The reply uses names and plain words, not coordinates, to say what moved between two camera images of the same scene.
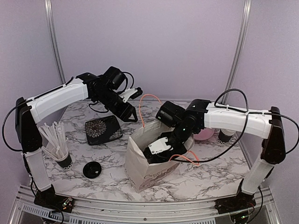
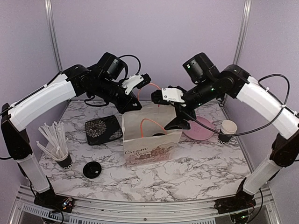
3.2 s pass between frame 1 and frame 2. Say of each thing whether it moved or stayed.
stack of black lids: stayed
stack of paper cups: stayed
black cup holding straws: stayed
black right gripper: moved
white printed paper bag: moved
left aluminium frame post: stayed
